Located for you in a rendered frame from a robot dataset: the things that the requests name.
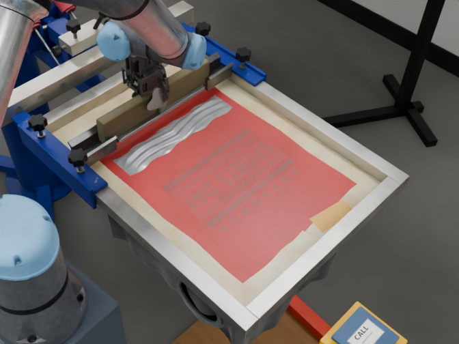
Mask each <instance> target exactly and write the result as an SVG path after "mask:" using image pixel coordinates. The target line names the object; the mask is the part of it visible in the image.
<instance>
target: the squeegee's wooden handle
mask: <svg viewBox="0 0 459 344"><path fill-rule="evenodd" d="M209 73H210V63H209V61H208V60H207V59H205V58H204V61H203V63H202V65H201V67H200V68H199V69H198V70H195V71H192V70H187V69H181V70H179V71H177V72H176V73H174V74H172V75H171V76H169V77H168V82H169V87H170V93H169V99H168V100H167V105H166V106H168V105H170V104H171V103H172V102H175V101H176V100H178V99H179V98H181V97H182V96H184V95H186V94H187V93H189V92H190V91H193V90H194V89H195V88H197V87H199V86H200V85H203V86H204V85H206V78H208V77H209ZM151 99H152V93H150V94H148V95H146V96H144V97H141V96H140V95H137V96H135V97H134V98H131V99H130V100H128V101H127V102H125V103H123V104H121V105H119V106H118V107H116V108H115V109H113V110H111V111H109V112H108V113H106V114H104V115H103V116H101V117H99V118H98V119H96V125H97V129H98V136H99V140H100V141H101V142H102V143H104V142H105V141H107V140H108V139H110V138H111V137H114V136H116V137H118V136H120V135H121V134H123V133H124V132H126V131H127V130H129V129H131V128H132V127H134V126H136V125H137V124H139V123H141V122H142V121H143V120H145V119H147V118H149V117H150V116H152V115H153V114H155V113H157V112H158V109H154V110H152V111H149V110H148V109H147V105H148V104H149V102H150V101H151Z"/></svg>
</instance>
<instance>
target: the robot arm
mask: <svg viewBox="0 0 459 344"><path fill-rule="evenodd" d="M53 1H59V2H62V3H68V4H72V5H77V6H81V7H84V8H88V9H91V10H96V11H98V12H101V13H103V14H104V15H105V16H106V17H108V18H110V20H109V21H108V22H107V23H105V25H104V27H103V28H102V29H101V30H100V32H99V34H98V36H97V39H96V43H97V46H98V49H99V50H100V52H101V53H102V54H103V55H104V56H105V57H106V58H108V59H110V60H112V61H123V60H125V66H123V67H122V77H123V83H124V84H126V83H127V86H128V87H130V88H131V89H132V90H133V91H134V92H133V93H132V98H134V97H135V96H137V95H140V96H141V97H144V96H146V95H148V94H150V93H152V99H151V101H150V102H149V104H148V105H147V109H148V110H149V111H152V110H154V109H158V111H159V113H160V114H161V113H162V112H163V111H164V109H165V107H166V105H167V100H168V99H169V93H170V87H169V82H168V78H167V74H166V71H165V68H164V66H163V65H162V63H166V64H169V65H171V66H176V67H179V68H181V69H187V70H192V71H195V70H198V69H199V68H200V67H201V65H202V63H203V61H204V58H205V55H206V47H207V46H206V39H205V37H203V36H202V35H197V34H195V33H194V32H192V33H191V32H188V31H186V30H185V28H184V27H183V26H182V25H181V24H180V23H179V22H178V20H177V19H176V17H175V16H174V15H173V14H172V13H171V12H170V10H169V9H168V8H167V6H166V5H165V4H164V3H163V2H162V1H161V0H0V129H1V125H2V123H3V119H4V117H5V113H6V111H7V108H8V104H9V101H10V98H11V95H12V92H13V89H14V86H15V83H16V79H17V76H18V73H19V70H20V67H21V64H22V62H23V57H24V55H25V51H26V49H27V45H28V43H29V39H30V37H31V32H32V30H33V26H34V24H35V22H36V21H37V20H40V19H42V18H44V17H46V16H48V14H49V12H50V9H51V6H52V3H53ZM124 72H126V79H125V78H124ZM86 312H87V294H86V290H85V287H84V284H83V282H82V280H81V279H80V277H79V275H78V274H77V273H76V272H75V271H74V270H72V269H71V268H70V267H68V266H67V265H66V262H65V259H64V256H63V253H62V250H61V246H60V243H59V234H58V232H57V228H56V226H55V224H54V222H53V221H52V220H51V217H50V216H49V214H48V212H47V211H46V210H45V209H44V208H43V207H42V206H41V205H40V204H39V203H37V202H36V201H34V200H32V199H30V198H28V197H24V196H20V195H3V197H1V198H0V339H1V340H2V341H3V342H4V343H5V344H61V343H63V342H64V341H66V340H67V339H69V338H70V337H71V336H72V335H73V334H74V333H75V332H76V331H77V329H78V328H79V326H80V325H81V324H82V322H83V320H84V318H85V314H86Z"/></svg>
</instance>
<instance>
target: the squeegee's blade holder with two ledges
mask: <svg viewBox="0 0 459 344"><path fill-rule="evenodd" d="M203 90H205V87H204V86H203V85H200V86H199V87H197V88H195V89H194V90H193V91H190V92H189V93H187V94H186V95H184V96H182V97H181V98H179V99H178V100H176V101H175V102H172V103H171V104H170V105H168V106H166V107H165V109H164V111H163V112H162V113H161V114H160V113H159V111H158V112H157V113H155V114H153V115H152V116H150V117H149V118H147V119H145V120H143V121H142V122H141V123H139V124H137V125H136V126H134V127H132V128H131V129H129V130H127V131H126V132H124V133H123V134H121V135H120V136H118V137H117V139H116V141H117V142H118V143H121V142H122V141H123V140H125V139H127V138H128V137H130V136H132V135H133V134H134V133H136V132H138V131H140V130H141V129H143V128H145V127H146V126H148V125H149V124H151V123H152V122H154V121H156V120H157V119H159V118H160V117H162V116H164V115H165V114H167V113H168V112H170V111H172V110H173V109H175V108H176V107H178V106H180V105H181V104H183V103H184V102H186V101H187V100H189V99H191V98H192V97H194V96H196V95H197V94H199V93H200V92H202V91H203Z"/></svg>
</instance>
